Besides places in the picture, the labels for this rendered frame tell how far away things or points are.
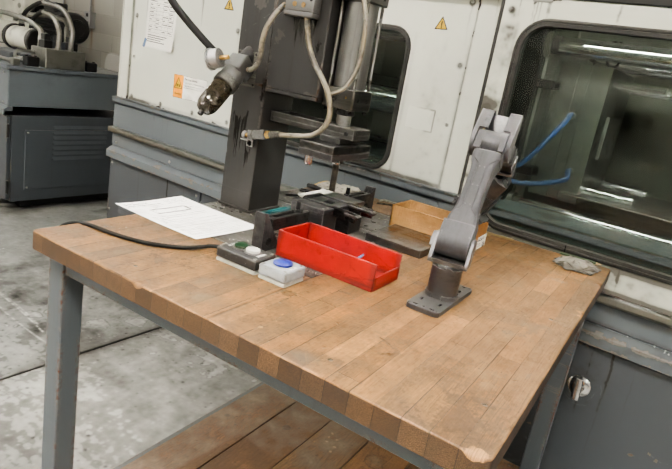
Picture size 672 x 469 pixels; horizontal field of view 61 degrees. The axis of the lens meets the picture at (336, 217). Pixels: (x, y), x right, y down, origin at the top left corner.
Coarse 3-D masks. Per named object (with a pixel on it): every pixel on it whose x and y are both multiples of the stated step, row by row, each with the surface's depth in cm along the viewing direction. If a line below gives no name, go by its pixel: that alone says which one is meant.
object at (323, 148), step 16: (272, 112) 150; (288, 112) 155; (336, 112) 141; (352, 112) 141; (304, 128) 145; (336, 128) 140; (352, 128) 141; (304, 144) 138; (320, 144) 135; (336, 144) 139; (352, 144) 144; (304, 160) 141; (336, 160) 136
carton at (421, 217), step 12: (396, 204) 165; (408, 204) 173; (420, 204) 172; (396, 216) 164; (408, 216) 162; (420, 216) 160; (432, 216) 158; (444, 216) 168; (420, 228) 160; (432, 228) 159; (480, 228) 163; (480, 240) 160
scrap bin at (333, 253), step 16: (304, 224) 133; (288, 240) 125; (304, 240) 122; (320, 240) 134; (336, 240) 132; (352, 240) 129; (288, 256) 125; (304, 256) 123; (320, 256) 121; (336, 256) 118; (352, 256) 116; (368, 256) 128; (384, 256) 125; (400, 256) 123; (336, 272) 119; (352, 272) 117; (368, 272) 115; (384, 272) 126; (368, 288) 115
